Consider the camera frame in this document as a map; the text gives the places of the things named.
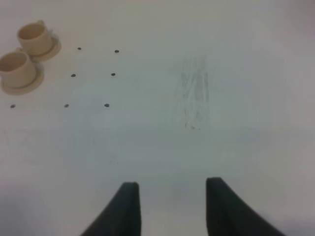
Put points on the far beige cup saucer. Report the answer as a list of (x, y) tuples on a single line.
[(53, 50)]

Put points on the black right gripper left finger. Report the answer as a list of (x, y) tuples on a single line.
[(122, 216)]

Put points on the near beige cup saucer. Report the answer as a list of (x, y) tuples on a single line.
[(27, 87)]

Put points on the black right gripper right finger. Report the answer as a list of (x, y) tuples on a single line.
[(228, 215)]

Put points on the beige teacup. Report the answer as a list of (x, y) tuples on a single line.
[(14, 60), (32, 30)]

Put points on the beige cup saucer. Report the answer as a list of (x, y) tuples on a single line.
[(27, 87), (53, 50)]

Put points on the near beige teacup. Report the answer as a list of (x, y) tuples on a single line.
[(14, 60)]

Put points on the far beige teacup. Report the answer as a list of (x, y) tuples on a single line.
[(32, 30)]

